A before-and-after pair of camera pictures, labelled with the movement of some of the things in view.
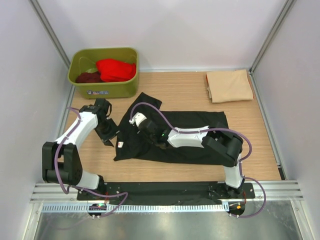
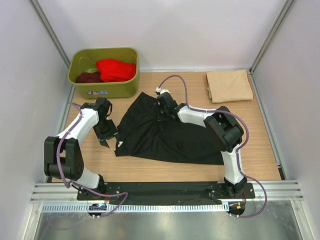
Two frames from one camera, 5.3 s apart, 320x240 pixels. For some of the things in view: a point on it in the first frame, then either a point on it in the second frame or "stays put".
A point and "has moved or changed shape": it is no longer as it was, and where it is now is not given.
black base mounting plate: [165, 191] stays put
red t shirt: [113, 70] stays put
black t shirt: [132, 145] has moved or changed shape
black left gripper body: [107, 130] stays put
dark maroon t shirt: [89, 77] stays put
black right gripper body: [153, 141] → [162, 113]
